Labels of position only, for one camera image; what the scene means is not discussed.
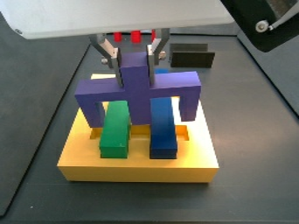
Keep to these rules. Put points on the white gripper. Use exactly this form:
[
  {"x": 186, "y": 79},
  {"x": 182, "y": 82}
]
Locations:
[{"x": 41, "y": 19}]

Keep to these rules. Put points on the red three-legged block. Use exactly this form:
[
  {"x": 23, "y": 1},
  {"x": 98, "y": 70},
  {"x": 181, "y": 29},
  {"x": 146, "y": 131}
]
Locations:
[{"x": 135, "y": 36}]

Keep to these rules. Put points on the purple three-legged block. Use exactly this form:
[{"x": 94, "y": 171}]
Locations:
[{"x": 138, "y": 92}]

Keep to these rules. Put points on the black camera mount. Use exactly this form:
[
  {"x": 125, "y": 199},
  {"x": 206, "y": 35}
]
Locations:
[{"x": 269, "y": 21}]

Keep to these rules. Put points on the green long block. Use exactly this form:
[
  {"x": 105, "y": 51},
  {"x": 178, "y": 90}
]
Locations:
[{"x": 114, "y": 138}]

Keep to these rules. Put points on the black bracket holder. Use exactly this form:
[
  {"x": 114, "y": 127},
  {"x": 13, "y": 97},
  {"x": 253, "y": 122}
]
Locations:
[{"x": 191, "y": 55}]

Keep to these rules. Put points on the yellow slotted board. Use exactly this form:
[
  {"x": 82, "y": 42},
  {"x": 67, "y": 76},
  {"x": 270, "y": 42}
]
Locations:
[{"x": 195, "y": 165}]

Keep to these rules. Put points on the blue long block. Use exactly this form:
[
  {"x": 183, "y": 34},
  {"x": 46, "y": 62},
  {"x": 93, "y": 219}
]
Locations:
[{"x": 163, "y": 146}]

